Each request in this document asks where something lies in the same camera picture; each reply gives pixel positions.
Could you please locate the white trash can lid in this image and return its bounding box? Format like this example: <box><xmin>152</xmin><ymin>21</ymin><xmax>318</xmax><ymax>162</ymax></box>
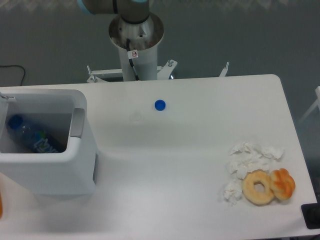
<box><xmin>0</xmin><ymin>92</ymin><xmax>16</xmax><ymax>135</ymax></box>

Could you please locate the blue bottle cap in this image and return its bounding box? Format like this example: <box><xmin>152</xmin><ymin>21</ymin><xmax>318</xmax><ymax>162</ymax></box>
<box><xmin>154</xmin><ymin>99</ymin><xmax>166</xmax><ymax>111</ymax></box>

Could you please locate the clear plastic cap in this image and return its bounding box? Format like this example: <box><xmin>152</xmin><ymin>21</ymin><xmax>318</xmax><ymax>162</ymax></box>
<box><xmin>129</xmin><ymin>111</ymin><xmax>143</xmax><ymax>122</ymax></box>

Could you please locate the white trash can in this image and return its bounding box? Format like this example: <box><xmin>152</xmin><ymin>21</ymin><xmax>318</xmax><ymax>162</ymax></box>
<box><xmin>0</xmin><ymin>88</ymin><xmax>98</xmax><ymax>195</ymax></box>

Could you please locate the large crumpled white tissue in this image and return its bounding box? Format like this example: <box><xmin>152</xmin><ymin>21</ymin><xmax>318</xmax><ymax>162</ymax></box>
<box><xmin>227</xmin><ymin>141</ymin><xmax>285</xmax><ymax>180</ymax></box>

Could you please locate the small crumpled white tissue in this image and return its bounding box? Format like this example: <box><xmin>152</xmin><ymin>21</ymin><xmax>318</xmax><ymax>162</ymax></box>
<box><xmin>223</xmin><ymin>179</ymin><xmax>243</xmax><ymax>206</ymax></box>

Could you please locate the blue plastic bottle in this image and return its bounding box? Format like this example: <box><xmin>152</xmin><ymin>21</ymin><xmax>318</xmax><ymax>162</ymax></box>
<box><xmin>7</xmin><ymin>114</ymin><xmax>66</xmax><ymax>154</ymax></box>

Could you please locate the glazed twisted bun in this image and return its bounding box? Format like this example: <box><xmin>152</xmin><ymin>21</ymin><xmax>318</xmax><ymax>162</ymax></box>
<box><xmin>269</xmin><ymin>168</ymin><xmax>296</xmax><ymax>201</ymax></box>

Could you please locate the black device at edge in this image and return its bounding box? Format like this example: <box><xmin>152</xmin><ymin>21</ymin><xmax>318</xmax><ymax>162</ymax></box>
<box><xmin>301</xmin><ymin>203</ymin><xmax>320</xmax><ymax>230</ymax></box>

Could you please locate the orange object at edge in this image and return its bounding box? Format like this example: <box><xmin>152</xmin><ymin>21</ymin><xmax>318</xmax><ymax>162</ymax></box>
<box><xmin>0</xmin><ymin>193</ymin><xmax>3</xmax><ymax>219</ymax></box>

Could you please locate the white metal table frame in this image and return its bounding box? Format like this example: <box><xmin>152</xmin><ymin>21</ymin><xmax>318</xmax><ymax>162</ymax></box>
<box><xmin>86</xmin><ymin>59</ymin><xmax>231</xmax><ymax>84</ymax></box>

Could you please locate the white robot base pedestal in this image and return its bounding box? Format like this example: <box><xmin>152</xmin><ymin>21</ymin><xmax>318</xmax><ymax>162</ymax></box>
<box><xmin>108</xmin><ymin>12</ymin><xmax>164</xmax><ymax>82</ymax></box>

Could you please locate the black pedestal cable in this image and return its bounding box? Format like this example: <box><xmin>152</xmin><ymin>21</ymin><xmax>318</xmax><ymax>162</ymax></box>
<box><xmin>126</xmin><ymin>38</ymin><xmax>140</xmax><ymax>82</ymax></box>

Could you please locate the plain ring donut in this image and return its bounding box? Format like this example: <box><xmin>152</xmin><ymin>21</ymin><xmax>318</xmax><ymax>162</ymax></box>
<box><xmin>241</xmin><ymin>170</ymin><xmax>275</xmax><ymax>206</ymax></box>

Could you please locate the white frame at right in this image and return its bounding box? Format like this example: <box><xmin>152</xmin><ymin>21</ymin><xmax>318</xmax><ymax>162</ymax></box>
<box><xmin>297</xmin><ymin>86</ymin><xmax>320</xmax><ymax>125</ymax></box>

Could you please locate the black floor cable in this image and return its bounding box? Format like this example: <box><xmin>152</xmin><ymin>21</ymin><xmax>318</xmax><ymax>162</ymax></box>
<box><xmin>0</xmin><ymin>64</ymin><xmax>26</xmax><ymax>87</ymax></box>

